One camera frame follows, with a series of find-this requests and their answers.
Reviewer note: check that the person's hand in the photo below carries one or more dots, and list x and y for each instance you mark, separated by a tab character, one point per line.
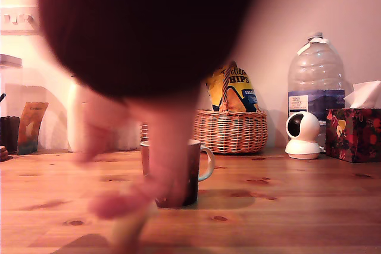
169	147

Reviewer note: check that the clear bottle with dark lid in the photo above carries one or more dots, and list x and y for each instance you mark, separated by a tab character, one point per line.
131	138

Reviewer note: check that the dark mug with planet print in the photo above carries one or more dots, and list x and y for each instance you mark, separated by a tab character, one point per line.
195	182

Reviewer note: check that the yellow tortilla chips bag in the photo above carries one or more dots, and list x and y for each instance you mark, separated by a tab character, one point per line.
247	87

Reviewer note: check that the orange stand-up pouch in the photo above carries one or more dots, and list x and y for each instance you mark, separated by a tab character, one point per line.
31	129

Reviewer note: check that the dark brown container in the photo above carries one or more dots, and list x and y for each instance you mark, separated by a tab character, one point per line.
9	135

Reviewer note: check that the large clear water bottle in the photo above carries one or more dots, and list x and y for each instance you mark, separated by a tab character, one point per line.
315	69

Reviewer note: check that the small brown round object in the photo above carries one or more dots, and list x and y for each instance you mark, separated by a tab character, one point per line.
3	153

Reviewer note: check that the dark floral tissue box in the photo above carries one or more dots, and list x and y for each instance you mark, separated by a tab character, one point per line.
354	135

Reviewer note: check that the white tissue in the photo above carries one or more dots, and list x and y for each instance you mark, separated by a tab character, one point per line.
366	94

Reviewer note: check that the small white round camera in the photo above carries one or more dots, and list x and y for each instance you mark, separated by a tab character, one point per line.
306	126

